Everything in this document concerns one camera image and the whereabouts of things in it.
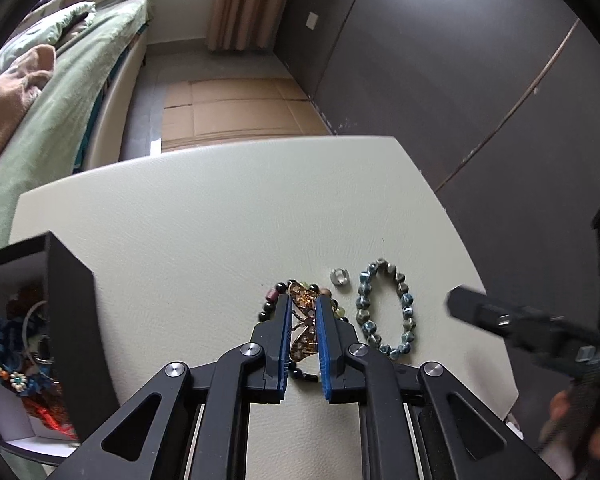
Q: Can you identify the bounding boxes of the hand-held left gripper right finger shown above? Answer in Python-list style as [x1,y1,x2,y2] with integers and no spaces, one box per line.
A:
[316,294,561,480]

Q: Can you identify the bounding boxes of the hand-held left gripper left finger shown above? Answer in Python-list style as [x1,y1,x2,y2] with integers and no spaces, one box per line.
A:
[55,292,293,480]

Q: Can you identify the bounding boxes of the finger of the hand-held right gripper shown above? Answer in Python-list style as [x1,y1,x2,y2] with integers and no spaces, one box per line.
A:
[446,284,556,358]

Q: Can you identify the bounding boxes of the gold butterfly brooch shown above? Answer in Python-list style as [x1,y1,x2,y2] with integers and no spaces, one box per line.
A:
[286,281,322,363]

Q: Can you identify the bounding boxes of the dark mixed bead bracelet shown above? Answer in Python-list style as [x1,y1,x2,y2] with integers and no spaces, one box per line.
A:
[257,279,351,383]

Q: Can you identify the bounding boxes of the blue grey bead bracelet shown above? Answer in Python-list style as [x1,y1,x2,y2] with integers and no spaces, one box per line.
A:
[355,258,416,361]

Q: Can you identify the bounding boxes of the black jewelry box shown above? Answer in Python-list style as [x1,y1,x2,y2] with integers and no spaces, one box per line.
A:
[0,230,123,461]

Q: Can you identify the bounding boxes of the heap of jewelry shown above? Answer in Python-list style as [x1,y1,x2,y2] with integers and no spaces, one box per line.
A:
[0,285,68,436]

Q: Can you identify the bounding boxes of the person's right hand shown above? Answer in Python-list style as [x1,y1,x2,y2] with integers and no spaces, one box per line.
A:
[537,390,596,467]

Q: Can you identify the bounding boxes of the white leather ottoman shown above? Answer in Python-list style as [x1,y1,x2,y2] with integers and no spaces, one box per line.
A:
[7,135,513,480]

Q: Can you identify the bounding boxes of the flattened cardboard sheets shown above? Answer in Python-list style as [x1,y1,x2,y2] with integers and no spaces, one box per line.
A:
[160,76,336,152]

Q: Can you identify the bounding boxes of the grey wardrobe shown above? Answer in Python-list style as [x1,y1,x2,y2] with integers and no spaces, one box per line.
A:
[272,0,600,411]

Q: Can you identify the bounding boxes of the bed with green cover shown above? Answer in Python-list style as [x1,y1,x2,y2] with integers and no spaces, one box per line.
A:
[0,0,148,251]

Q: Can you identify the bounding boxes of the pink curtain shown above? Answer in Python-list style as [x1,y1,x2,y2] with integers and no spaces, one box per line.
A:
[206,0,301,53]

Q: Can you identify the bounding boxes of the pale green patterned duvet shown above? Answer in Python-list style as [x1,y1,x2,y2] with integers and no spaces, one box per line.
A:
[0,0,97,86]

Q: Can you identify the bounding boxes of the white bed frame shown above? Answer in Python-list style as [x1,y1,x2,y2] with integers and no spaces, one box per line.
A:
[82,35,148,173]

